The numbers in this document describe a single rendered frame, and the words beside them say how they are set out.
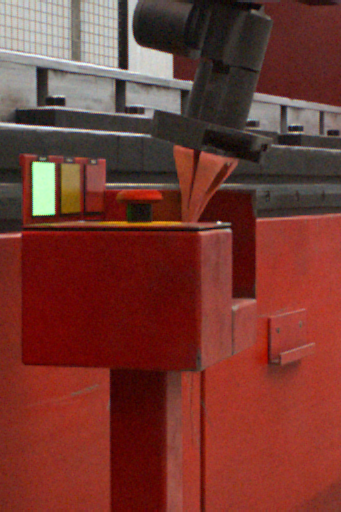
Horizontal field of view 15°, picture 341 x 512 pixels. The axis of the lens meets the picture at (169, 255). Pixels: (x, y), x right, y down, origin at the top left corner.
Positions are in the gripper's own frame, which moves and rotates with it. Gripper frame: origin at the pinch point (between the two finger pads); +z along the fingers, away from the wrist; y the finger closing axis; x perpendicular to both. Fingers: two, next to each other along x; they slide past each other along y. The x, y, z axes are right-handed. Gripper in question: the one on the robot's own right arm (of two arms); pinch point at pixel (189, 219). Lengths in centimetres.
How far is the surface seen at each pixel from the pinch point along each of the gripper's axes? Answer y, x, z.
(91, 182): 10.5, -0.6, -0.8
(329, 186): 5, -97, -2
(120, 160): 16.7, -25.3, -1.9
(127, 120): 22.1, -40.0, -6.1
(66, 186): 10.5, 5.8, -0.4
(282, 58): 41, -196, -25
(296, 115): 17, -115, -12
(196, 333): -7.0, 14.7, 7.4
